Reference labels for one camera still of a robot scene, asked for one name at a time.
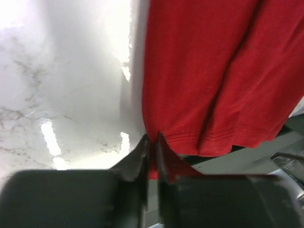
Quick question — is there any dark red t shirt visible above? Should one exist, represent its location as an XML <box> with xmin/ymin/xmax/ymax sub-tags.
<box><xmin>142</xmin><ymin>0</ymin><xmax>304</xmax><ymax>180</ymax></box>

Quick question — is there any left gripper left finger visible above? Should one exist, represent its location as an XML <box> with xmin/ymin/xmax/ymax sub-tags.
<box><xmin>0</xmin><ymin>135</ymin><xmax>150</xmax><ymax>228</ymax></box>

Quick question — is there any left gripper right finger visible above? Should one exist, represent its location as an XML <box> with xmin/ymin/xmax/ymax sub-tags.
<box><xmin>155</xmin><ymin>134</ymin><xmax>304</xmax><ymax>228</ymax></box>

